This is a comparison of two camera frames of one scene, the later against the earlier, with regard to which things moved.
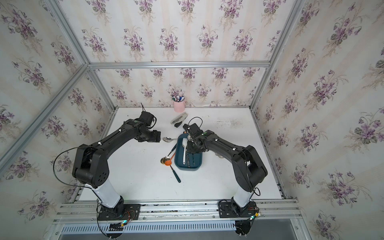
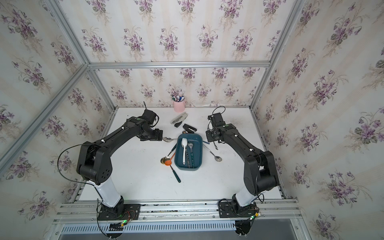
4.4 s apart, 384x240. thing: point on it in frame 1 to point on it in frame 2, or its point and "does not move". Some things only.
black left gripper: [157, 137] does not move
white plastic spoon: [184, 142] does not move
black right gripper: [189, 149] to [209, 137]
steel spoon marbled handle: [188, 161] does not move
